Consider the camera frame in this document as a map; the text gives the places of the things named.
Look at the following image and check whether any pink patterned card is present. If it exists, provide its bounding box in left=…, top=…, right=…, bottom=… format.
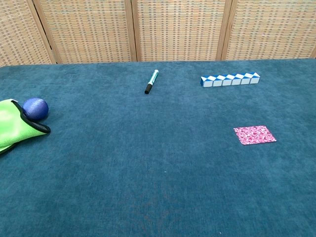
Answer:
left=233, top=125, right=277, bottom=146

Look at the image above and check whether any green white marker pen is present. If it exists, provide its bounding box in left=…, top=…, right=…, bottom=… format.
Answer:
left=144, top=69, right=159, bottom=95

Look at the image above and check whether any blue carpet table cover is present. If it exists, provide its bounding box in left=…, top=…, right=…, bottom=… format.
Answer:
left=0, top=58, right=316, bottom=237

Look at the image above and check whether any blue white snake puzzle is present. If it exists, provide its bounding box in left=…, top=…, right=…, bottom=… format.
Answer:
left=200, top=72, right=261, bottom=88

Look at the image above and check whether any woven bamboo screen panel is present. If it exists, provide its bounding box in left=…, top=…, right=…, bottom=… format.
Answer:
left=27, top=0, right=138, bottom=64
left=0, top=0, right=59, bottom=67
left=124, top=0, right=234, bottom=62
left=216, top=0, right=316, bottom=61

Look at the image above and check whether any purple-blue ball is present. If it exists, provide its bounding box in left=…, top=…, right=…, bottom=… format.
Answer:
left=22, top=98, right=49, bottom=121

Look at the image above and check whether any lime green microfibre cloth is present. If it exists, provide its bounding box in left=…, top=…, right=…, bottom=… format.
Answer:
left=0, top=98, right=51, bottom=155

